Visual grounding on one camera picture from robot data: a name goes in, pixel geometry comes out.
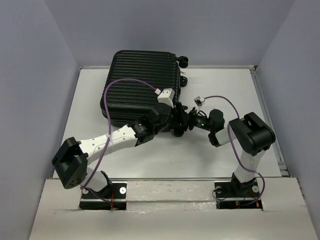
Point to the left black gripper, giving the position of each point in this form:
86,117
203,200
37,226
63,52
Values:
181,117

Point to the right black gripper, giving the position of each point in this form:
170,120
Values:
192,115

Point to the black hard-shell suitcase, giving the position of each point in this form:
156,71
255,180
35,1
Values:
129,90

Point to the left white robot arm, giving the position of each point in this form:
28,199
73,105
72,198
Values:
72,160

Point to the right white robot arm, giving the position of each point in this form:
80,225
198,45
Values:
250,137

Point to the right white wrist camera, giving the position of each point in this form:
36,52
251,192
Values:
199,101

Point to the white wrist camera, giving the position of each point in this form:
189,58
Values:
166,97
199,101

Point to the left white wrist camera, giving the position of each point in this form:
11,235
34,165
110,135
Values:
166,97

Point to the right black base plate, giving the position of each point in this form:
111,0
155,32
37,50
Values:
226,199

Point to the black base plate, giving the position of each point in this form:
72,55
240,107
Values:
226,199
115,200

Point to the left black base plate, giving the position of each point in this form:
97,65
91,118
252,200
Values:
115,200

